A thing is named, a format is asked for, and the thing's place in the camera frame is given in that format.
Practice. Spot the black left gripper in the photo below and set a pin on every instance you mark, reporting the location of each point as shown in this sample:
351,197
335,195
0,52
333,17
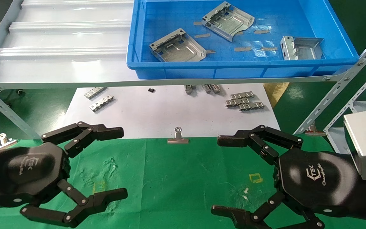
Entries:
27,171

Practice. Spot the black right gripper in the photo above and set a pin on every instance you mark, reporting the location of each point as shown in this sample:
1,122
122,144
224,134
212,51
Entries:
316,181

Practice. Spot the sheet metal bracket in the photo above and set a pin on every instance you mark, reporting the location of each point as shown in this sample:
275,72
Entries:
183,49
303,49
230,22

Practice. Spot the green cloth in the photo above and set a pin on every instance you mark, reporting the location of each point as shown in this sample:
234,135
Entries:
176,178

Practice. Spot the metal clip strip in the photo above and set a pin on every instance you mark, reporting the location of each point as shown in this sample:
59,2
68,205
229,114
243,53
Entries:
95,92
237,102
215,88
102,103
188,89
251,106
206,88
242,94

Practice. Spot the white paper sheet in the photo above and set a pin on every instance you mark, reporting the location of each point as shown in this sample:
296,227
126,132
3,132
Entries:
157,111

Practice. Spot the grey metal shelf unit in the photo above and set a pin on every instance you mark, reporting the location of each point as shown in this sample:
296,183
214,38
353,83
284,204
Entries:
335,140

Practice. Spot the black caster wheel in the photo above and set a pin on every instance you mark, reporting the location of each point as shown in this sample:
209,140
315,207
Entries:
20,92

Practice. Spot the clear plastic film scrap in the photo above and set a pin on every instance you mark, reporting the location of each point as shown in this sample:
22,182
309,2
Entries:
260,53

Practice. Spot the white corrugated shelf panel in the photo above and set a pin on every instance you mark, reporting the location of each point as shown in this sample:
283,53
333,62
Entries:
59,38

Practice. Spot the blue plastic bin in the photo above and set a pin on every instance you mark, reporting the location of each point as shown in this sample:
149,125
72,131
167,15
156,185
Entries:
170,12

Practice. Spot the grey perforated metal frame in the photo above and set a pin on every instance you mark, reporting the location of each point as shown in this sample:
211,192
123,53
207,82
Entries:
43,85

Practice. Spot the folded sheet metal bracket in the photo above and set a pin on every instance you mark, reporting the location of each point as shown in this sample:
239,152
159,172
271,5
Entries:
303,49

